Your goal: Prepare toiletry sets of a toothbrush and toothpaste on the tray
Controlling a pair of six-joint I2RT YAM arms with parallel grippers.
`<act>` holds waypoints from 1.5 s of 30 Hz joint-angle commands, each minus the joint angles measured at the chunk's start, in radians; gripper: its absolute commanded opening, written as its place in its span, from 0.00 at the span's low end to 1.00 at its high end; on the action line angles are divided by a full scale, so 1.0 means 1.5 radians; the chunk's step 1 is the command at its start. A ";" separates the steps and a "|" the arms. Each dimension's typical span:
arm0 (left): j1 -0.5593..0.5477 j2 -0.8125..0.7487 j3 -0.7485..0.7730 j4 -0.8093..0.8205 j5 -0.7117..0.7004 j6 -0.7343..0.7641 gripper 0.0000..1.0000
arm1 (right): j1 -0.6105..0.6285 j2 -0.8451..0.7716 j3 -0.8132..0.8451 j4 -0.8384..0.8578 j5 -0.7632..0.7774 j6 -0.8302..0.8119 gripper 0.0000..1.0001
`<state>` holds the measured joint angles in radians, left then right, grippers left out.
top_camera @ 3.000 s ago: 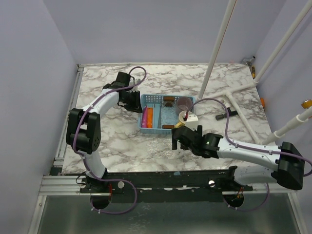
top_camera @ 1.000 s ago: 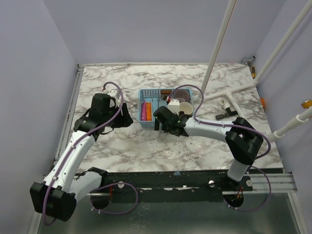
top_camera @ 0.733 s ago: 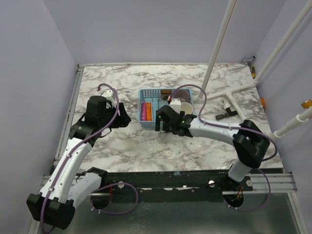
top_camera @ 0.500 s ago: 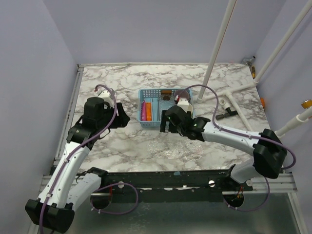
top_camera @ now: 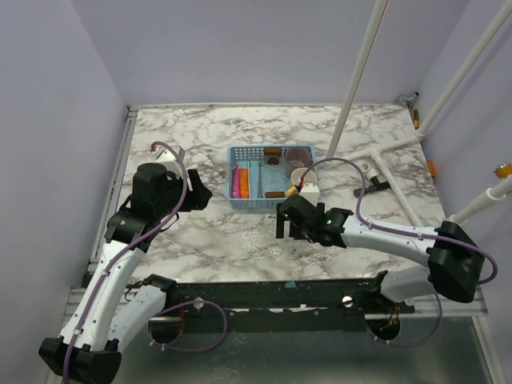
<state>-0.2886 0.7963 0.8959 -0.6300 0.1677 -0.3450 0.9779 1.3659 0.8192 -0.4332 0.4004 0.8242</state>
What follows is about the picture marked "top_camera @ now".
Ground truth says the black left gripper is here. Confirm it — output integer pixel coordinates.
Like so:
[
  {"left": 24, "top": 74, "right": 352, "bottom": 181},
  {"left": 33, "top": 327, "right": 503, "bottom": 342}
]
[{"left": 156, "top": 169, "right": 213, "bottom": 218}]

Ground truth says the yellow mug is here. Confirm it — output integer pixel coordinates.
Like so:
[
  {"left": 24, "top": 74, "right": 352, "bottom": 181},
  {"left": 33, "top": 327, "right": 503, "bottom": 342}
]
[{"left": 285, "top": 167, "right": 318, "bottom": 197}]

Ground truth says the mauve mug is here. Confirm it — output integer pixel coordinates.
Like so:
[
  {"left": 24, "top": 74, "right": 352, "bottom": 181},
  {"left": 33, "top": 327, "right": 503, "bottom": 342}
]
[{"left": 284, "top": 146, "right": 312, "bottom": 177}]

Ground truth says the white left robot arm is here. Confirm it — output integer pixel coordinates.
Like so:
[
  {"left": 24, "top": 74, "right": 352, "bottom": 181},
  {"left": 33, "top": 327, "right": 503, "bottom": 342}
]
[{"left": 38, "top": 162, "right": 212, "bottom": 383}]

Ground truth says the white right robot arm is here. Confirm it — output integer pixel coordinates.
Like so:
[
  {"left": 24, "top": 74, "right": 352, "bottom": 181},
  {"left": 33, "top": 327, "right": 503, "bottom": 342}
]
[{"left": 276, "top": 195, "right": 485, "bottom": 314}]

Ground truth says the light blue perforated basket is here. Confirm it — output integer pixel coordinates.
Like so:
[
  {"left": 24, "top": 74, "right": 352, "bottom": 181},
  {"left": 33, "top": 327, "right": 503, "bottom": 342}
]
[{"left": 226, "top": 145, "right": 294, "bottom": 210}]

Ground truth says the orange yellow clamp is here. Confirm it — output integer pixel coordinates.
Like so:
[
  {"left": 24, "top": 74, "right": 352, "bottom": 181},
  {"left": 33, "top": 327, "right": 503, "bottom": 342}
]
[{"left": 494, "top": 163, "right": 512, "bottom": 179}]

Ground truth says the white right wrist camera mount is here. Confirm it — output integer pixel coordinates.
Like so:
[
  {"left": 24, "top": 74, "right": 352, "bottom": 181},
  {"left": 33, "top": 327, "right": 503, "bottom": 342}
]
[{"left": 298, "top": 182, "right": 320, "bottom": 206}]

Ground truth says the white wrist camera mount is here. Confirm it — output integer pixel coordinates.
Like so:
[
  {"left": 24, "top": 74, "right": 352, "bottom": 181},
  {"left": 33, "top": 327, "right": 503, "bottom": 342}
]
[
  {"left": 298, "top": 182, "right": 320, "bottom": 206},
  {"left": 155, "top": 146, "right": 186, "bottom": 177}
]

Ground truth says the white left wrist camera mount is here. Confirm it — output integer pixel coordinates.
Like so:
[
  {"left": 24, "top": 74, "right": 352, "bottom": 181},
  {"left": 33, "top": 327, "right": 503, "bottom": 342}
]
[{"left": 155, "top": 146, "right": 186, "bottom": 177}]

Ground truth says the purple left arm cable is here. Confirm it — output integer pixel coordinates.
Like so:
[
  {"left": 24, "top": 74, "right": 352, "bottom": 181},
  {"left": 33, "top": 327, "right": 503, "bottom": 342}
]
[{"left": 63, "top": 140, "right": 189, "bottom": 379}]

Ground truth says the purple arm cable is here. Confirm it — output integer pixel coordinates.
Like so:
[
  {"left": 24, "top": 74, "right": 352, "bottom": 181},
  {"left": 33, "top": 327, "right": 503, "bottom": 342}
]
[
  {"left": 298, "top": 156, "right": 500, "bottom": 285},
  {"left": 63, "top": 140, "right": 189, "bottom": 379}
]

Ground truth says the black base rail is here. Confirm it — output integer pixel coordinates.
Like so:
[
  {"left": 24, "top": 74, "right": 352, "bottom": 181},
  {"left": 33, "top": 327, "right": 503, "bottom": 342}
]
[{"left": 142, "top": 274, "right": 414, "bottom": 339}]

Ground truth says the aluminium frame rail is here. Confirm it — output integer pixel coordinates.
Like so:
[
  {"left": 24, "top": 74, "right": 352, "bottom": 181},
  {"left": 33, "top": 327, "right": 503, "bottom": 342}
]
[{"left": 63, "top": 286, "right": 487, "bottom": 321}]

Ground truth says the white pvc pipe frame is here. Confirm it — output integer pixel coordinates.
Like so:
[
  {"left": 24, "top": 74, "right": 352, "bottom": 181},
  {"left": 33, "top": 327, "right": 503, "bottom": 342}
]
[{"left": 348, "top": 18, "right": 511, "bottom": 226}]

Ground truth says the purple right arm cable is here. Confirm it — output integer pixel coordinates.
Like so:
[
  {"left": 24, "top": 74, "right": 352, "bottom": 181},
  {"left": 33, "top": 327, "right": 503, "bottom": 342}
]
[{"left": 298, "top": 156, "right": 500, "bottom": 285}]

